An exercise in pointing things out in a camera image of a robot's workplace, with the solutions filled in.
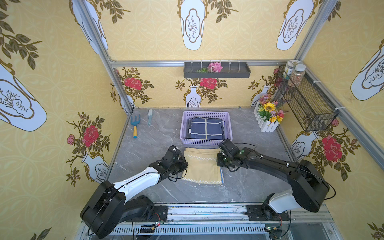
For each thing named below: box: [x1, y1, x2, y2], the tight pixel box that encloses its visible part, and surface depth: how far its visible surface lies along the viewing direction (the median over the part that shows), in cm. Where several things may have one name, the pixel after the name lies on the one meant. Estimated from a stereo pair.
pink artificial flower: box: [207, 61, 223, 73], surface depth 90 cm
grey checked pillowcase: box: [186, 117, 225, 140], surface depth 105 cm
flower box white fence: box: [253, 93, 286, 133], surface depth 100 cm
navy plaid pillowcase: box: [189, 117, 224, 140], surface depth 105 cm
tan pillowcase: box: [181, 147, 222, 184], surface depth 87 cm
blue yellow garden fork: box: [130, 114, 141, 139], surface depth 111 cm
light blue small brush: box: [147, 109, 153, 126], surface depth 119 cm
